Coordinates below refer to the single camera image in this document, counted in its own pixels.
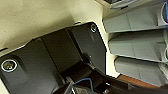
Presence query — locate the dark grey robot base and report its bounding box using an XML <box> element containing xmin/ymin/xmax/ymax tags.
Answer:
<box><xmin>0</xmin><ymin>21</ymin><xmax>108</xmax><ymax>94</ymax></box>

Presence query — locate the grey trash bin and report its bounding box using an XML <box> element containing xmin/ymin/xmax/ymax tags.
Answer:
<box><xmin>114</xmin><ymin>56</ymin><xmax>168</xmax><ymax>88</ymax></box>
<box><xmin>107</xmin><ymin>29</ymin><xmax>168</xmax><ymax>64</ymax></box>

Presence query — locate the thin blue cable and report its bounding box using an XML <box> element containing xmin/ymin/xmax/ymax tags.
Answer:
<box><xmin>73</xmin><ymin>77</ymin><xmax>97</xmax><ymax>92</ymax></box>

